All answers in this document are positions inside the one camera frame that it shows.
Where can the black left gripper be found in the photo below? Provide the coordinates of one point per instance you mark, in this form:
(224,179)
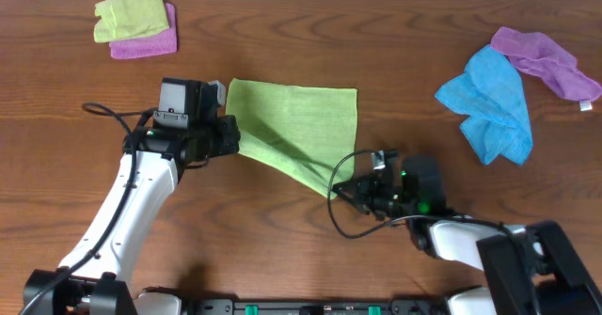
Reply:
(228,134)

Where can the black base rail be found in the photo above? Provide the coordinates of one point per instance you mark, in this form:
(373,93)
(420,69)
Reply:
(394,307)

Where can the folded green cloth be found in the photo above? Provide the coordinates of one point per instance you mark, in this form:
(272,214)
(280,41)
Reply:
(129,19)

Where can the purple crumpled cloth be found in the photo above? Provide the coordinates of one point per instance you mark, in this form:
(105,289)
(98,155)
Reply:
(538,55)

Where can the folded pink cloth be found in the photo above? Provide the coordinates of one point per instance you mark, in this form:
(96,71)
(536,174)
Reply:
(163,43)

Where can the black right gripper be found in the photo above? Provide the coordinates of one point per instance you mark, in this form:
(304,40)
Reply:
(367,186)

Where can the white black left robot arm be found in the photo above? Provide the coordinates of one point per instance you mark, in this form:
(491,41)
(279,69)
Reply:
(183,132)

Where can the light green cloth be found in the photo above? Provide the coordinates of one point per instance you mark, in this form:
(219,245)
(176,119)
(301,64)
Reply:
(301,131)

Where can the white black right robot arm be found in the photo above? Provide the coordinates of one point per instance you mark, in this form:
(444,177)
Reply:
(531,269)

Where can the blue crumpled cloth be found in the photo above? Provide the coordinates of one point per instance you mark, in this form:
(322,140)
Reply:
(490,94)

